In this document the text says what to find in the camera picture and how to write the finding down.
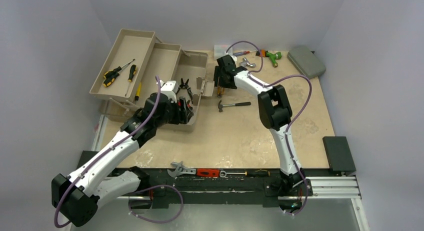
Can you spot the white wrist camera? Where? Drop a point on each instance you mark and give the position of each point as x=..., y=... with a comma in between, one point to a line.
x=169, y=89
x=234, y=58

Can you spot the yellow black screwdriver slim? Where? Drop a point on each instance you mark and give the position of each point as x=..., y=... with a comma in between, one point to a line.
x=132, y=73

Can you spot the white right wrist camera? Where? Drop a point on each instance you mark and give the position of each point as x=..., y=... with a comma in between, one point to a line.
x=234, y=58

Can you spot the black orange screwdriver on base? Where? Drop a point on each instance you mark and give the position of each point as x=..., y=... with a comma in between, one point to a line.
x=248, y=173

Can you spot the black corner block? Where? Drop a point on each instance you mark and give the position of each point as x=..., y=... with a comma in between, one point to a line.
x=339, y=156
x=85, y=156

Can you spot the yellow black utility knife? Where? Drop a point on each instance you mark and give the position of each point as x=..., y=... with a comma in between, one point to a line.
x=220, y=91

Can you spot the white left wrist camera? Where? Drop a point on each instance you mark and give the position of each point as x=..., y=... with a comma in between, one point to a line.
x=169, y=89

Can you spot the black right corner block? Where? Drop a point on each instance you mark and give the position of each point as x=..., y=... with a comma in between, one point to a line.
x=339, y=156

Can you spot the green orange spray nozzle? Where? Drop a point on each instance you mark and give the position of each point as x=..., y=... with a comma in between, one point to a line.
x=273, y=57

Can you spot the grey sharpening stone block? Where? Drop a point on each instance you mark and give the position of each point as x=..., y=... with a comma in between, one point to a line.
x=306, y=62

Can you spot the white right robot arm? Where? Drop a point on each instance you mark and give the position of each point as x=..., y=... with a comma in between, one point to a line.
x=275, y=114

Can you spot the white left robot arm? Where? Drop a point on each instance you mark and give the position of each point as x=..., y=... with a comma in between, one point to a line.
x=77, y=196

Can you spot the yellow black screwdriver large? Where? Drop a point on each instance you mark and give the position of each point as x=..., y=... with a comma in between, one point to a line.
x=111, y=75

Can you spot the black left corner block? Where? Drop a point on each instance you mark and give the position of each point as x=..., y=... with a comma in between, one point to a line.
x=85, y=156

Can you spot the red handled adjustable wrench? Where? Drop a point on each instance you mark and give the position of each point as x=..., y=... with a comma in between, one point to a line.
x=180, y=169

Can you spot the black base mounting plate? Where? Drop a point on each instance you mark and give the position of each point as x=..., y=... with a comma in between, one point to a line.
x=150, y=176

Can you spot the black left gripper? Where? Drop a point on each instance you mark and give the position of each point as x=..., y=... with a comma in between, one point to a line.
x=180, y=118

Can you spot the small black handled hammer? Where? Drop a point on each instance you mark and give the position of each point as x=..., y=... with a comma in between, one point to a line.
x=239, y=104

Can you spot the beige plastic tool box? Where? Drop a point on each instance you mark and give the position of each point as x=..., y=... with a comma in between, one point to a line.
x=152, y=58

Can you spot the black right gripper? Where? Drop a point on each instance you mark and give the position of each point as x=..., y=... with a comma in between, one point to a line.
x=218, y=77

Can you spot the black grey pruning shears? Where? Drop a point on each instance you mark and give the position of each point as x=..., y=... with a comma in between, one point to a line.
x=185, y=86

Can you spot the aluminium frame rail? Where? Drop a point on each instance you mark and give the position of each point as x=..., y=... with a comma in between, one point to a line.
x=334, y=186

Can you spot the red black folding tool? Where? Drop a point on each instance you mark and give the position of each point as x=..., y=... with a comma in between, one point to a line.
x=184, y=105

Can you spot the red blue small screwdriver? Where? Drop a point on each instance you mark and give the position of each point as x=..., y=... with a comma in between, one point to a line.
x=242, y=53

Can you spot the clear plastic screw box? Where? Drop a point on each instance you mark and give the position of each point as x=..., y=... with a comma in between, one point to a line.
x=222, y=50

